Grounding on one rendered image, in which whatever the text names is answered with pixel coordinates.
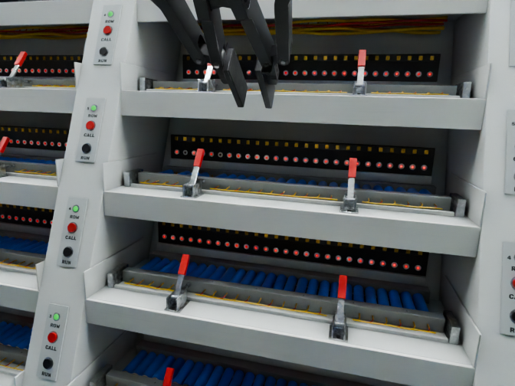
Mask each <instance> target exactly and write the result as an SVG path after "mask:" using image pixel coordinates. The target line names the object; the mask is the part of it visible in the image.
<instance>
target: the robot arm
mask: <svg viewBox="0 0 515 386"><path fill-rule="evenodd" d="M150 1H152V2H153V3H154V4H155V5H156V6H157V7H158V8H159V9H160V10H161V11H162V13H163V14H164V16H165V17H166V19H167V21H168V22H169V23H170V25H171V27H172V29H173V30H174V32H175V33H176V35H177V36H178V38H179V40H180V41H181V42H182V44H183V46H184V47H185V49H186V50H187V51H188V53H189V55H190V57H191V58H192V59H193V61H194V62H195V63H196V64H198V65H203V64H204V63H209V64H211V65H212V66H213V67H214V68H215V69H216V71H217V73H218V75H219V78H220V80H221V82H222V83H223V84H228V85H229V87H230V89H231V92H232V95H233V97H234V99H235V102H236V104H237V106H238V107H244V102H245V98H246V94H247V91H248V86H247V84H246V81H245V78H244V74H243V72H242V70H241V66H240V64H239V61H238V57H237V54H236V52H235V49H234V48H228V50H227V46H228V42H227V44H226V43H225V35H224V30H223V26H222V21H221V13H220V8H221V7H224V8H230V9H231V10H232V12H233V15H234V17H235V19H236V20H237V21H240V22H241V25H242V27H243V29H244V31H245V33H246V35H247V37H248V40H249V41H250V43H251V46H252V47H253V50H254V52H255V54H256V56H257V63H256V67H255V74H256V77H257V81H258V84H259V87H260V90H261V95H262V97H263V100H264V105H265V108H268V109H271V108H272V105H273V101H274V92H275V85H277V82H278V77H279V69H278V64H280V65H288V64H289V62H290V53H291V48H292V0H275V1H274V19H275V32H276V44H274V41H273V38H272V37H271V33H270V31H269V29H268V26H267V23H266V21H265V19H264V16H263V13H262V11H261V8H260V5H259V4H258V0H193V3H194V6H195V12H196V15H197V19H198V20H199V21H201V24H202V30H201V28H200V27H199V25H198V22H197V21H196V20H195V17H194V15H193V14H192V12H191V10H190V8H189V6H188V5H187V3H186V1H185V0H150ZM202 31H203V32H202ZM226 50H227V53H226Z"/></svg>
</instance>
